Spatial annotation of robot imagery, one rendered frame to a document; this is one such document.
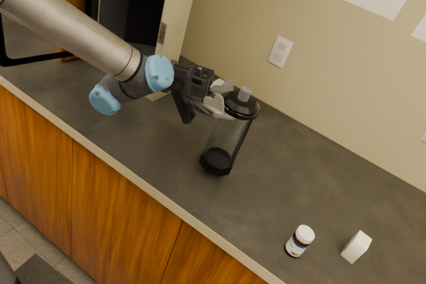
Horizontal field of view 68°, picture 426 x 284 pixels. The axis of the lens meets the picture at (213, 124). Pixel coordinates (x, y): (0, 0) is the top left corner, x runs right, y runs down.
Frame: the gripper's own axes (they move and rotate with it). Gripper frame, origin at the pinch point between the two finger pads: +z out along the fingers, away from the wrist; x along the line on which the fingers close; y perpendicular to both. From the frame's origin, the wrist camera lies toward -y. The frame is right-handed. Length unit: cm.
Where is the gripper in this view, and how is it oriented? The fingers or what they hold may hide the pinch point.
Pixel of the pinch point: (236, 109)
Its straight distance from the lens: 82.5
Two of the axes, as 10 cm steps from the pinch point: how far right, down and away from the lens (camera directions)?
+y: 2.1, -7.9, -5.8
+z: 9.4, 3.3, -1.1
